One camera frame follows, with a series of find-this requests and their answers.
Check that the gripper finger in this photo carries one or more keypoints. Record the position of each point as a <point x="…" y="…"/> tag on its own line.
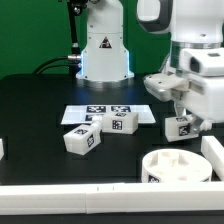
<point x="179" y="109"/>
<point x="199" y="125"/>

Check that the white left fence piece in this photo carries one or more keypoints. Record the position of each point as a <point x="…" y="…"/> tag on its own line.
<point x="1" y="149"/>

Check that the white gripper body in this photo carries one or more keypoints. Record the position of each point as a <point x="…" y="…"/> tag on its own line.
<point x="200" y="89"/>

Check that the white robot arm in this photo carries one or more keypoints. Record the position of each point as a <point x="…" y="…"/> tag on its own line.
<point x="194" y="24"/>

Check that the white fence bar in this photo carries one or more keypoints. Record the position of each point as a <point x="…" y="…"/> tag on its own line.
<point x="110" y="198"/>
<point x="213" y="151"/>

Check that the white front fence bar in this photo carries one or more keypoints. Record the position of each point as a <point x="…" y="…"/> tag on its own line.
<point x="110" y="198"/>

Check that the white right fence bar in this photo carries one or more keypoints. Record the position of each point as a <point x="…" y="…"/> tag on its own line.
<point x="213" y="151"/>

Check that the white marker sheet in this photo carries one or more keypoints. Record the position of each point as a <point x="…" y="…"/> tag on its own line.
<point x="78" y="114"/>

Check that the white round stool seat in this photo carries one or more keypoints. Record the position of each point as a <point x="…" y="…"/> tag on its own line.
<point x="175" y="165"/>

